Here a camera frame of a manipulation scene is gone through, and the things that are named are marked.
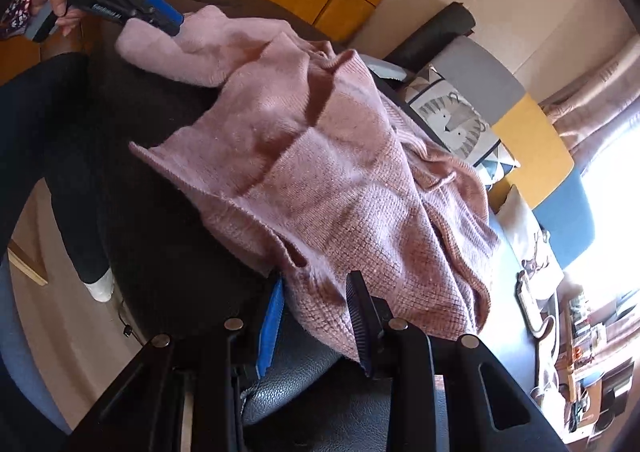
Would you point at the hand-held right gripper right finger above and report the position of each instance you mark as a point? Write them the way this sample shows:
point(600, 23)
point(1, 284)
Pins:
point(360, 322)

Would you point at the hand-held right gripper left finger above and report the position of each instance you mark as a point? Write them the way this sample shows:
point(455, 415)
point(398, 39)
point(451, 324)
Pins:
point(270, 327)

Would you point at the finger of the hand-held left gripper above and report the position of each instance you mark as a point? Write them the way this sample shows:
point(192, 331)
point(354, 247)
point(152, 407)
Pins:
point(165, 12)

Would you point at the pink knit sweater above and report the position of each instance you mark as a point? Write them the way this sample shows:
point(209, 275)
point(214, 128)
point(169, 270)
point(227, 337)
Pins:
point(325, 172)

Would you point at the person's dark trouser leg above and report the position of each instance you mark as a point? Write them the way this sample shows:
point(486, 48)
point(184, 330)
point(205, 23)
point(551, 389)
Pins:
point(65, 132)

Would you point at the person's white sock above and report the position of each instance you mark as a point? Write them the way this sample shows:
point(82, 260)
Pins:
point(100, 287)

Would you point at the deer print cushion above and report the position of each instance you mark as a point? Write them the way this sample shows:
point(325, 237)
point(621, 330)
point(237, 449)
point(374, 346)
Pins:
point(525, 232)

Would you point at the tiger print cushion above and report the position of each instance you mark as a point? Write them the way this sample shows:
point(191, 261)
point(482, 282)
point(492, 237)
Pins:
point(455, 122)

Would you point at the wooden side table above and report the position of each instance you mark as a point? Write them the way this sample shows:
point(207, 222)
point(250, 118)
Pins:
point(600, 382)

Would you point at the grey yellow blue sofa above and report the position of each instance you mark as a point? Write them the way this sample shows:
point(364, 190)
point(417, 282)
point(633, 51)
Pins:
point(530, 142)

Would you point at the grey-blue upholstered chair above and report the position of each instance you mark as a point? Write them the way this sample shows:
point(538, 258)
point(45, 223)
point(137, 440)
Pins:
point(20, 357)

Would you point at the black rolled mat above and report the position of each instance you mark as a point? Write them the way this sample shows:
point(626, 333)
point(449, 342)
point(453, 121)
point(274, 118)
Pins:
point(430, 34)

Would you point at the patterned beige curtain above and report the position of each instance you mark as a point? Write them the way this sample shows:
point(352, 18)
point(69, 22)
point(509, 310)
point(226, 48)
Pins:
point(600, 102)

